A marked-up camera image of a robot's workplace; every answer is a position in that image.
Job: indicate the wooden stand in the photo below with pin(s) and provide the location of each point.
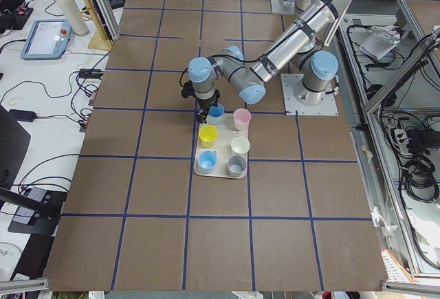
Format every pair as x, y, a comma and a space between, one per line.
100, 40

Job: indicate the yellow cup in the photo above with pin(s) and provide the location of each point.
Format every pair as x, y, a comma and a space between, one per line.
208, 135

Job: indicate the pink cup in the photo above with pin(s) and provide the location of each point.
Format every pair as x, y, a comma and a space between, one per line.
241, 119

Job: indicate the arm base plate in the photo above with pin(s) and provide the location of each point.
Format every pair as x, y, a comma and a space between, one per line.
299, 101
282, 7

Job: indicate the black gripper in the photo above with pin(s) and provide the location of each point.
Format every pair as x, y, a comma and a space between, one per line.
205, 104

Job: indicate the cream plastic tray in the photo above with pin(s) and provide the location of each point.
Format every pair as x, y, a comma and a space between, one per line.
226, 132

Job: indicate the white paper roll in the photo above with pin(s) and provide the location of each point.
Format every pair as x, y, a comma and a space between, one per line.
73, 16

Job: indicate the crumpled white paper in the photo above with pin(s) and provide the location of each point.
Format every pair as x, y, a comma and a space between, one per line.
381, 40

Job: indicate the blue teach pendant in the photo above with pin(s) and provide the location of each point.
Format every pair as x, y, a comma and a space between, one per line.
47, 40

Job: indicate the black power adapter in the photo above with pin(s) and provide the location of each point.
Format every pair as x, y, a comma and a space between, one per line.
23, 115

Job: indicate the light blue cup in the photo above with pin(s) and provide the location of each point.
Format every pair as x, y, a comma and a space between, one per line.
215, 114

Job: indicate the aluminium frame post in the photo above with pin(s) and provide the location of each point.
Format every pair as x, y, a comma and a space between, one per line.
107, 19

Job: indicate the black monitor stand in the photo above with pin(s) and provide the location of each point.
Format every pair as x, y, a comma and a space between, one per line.
38, 210

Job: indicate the grey cup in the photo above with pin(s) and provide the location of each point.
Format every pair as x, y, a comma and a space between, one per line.
237, 166

